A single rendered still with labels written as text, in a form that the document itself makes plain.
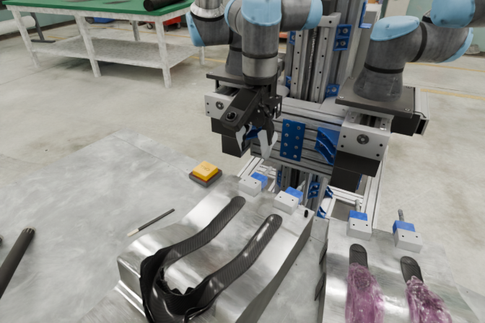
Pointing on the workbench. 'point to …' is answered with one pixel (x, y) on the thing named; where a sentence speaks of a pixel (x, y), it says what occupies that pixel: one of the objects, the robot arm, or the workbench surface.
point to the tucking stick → (150, 223)
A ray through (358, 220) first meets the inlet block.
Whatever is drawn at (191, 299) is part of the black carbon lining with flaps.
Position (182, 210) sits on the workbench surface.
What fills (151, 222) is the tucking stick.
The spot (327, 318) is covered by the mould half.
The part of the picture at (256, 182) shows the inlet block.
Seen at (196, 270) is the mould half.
